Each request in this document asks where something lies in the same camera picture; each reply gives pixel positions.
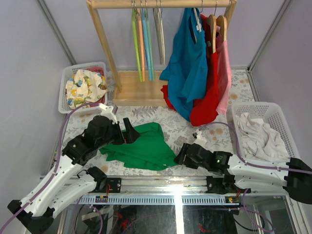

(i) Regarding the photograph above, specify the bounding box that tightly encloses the orange plastic hanger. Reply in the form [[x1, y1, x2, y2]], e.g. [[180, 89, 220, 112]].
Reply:
[[136, 10, 145, 82]]

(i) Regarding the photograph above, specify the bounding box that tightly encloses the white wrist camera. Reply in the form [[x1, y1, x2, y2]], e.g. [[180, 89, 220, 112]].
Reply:
[[98, 103, 118, 123], [193, 130, 207, 148]]

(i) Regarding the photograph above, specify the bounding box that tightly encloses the teal plastic hanger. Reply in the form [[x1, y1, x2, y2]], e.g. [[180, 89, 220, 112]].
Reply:
[[145, 0, 155, 81]]

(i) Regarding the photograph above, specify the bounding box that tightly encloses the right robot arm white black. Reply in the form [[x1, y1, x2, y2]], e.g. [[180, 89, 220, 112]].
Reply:
[[174, 143, 312, 204]]

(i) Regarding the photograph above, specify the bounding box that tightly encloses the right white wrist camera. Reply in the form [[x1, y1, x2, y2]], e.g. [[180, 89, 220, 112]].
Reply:
[[193, 130, 207, 148]]

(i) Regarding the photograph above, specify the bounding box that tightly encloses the green t shirt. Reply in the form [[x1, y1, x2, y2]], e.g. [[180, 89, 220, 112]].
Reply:
[[99, 122, 177, 171]]

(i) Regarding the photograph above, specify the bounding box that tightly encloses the dark red cloth in basket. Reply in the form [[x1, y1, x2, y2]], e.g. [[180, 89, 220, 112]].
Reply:
[[86, 66, 104, 76]]

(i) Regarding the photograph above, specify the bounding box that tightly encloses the green plastic hanger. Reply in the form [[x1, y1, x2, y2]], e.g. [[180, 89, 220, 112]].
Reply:
[[131, 0, 143, 82]]

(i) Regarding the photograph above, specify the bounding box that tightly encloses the blue t shirt hanging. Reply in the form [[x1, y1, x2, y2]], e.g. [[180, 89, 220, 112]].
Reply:
[[160, 8, 208, 121]]

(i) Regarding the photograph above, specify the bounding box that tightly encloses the aluminium mounting rail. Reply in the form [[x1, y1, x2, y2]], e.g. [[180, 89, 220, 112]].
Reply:
[[39, 175, 299, 206]]

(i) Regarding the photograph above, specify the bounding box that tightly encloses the floral table cloth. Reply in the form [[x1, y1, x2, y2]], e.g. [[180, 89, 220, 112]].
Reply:
[[59, 69, 259, 176]]

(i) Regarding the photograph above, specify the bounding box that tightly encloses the pink t shirt hanging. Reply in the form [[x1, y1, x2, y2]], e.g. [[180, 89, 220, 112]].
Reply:
[[216, 26, 232, 115]]

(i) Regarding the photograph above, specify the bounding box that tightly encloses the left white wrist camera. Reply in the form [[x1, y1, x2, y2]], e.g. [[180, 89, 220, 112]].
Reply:
[[98, 103, 118, 123]]

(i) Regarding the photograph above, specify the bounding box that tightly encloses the blue plastic hanger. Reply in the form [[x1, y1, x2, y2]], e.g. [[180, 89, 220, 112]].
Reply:
[[140, 6, 152, 81]]

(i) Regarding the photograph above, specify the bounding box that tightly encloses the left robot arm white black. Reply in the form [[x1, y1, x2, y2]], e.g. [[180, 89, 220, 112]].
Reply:
[[7, 116, 140, 234]]

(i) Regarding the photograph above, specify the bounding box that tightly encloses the red t shirt hanging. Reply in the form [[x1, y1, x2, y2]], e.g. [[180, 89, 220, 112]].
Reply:
[[160, 14, 220, 127]]

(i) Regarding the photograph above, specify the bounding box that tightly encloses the white cloth in basket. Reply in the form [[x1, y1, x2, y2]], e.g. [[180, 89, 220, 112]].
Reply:
[[235, 113, 290, 162]]

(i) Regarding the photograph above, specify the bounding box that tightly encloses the right white plastic basket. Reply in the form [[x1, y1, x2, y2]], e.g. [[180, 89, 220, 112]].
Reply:
[[229, 102, 300, 161]]

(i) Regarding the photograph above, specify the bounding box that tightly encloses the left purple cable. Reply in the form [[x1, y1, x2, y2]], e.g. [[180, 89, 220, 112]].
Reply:
[[0, 102, 100, 234]]

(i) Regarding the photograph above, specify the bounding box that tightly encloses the white plastic basket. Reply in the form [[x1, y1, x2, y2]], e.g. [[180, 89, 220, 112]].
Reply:
[[58, 61, 107, 114], [229, 102, 300, 161]]

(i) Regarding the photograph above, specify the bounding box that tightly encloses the left white plastic basket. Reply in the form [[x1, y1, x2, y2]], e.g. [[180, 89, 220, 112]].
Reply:
[[58, 61, 107, 114]]

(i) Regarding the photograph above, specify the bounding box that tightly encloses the wooden clothes rack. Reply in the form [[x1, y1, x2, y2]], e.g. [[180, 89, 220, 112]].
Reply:
[[86, 0, 237, 106]]

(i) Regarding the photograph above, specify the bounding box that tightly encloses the wooden hanger with pink shirt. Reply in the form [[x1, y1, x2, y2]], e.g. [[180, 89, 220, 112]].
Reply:
[[215, 15, 227, 41]]

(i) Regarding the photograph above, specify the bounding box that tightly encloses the wooden hanger with red shirt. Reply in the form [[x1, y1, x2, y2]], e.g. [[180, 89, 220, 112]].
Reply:
[[200, 14, 216, 55]]

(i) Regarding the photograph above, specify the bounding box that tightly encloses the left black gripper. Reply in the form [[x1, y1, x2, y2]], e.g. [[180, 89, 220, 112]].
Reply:
[[97, 118, 141, 150]]

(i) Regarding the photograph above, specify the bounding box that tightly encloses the patterned cream cloth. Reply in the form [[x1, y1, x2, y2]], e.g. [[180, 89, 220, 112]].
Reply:
[[65, 69, 108, 109]]

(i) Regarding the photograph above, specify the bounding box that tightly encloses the white hanger with blue shirt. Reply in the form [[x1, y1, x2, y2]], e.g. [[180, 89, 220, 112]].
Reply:
[[193, 8, 202, 32]]

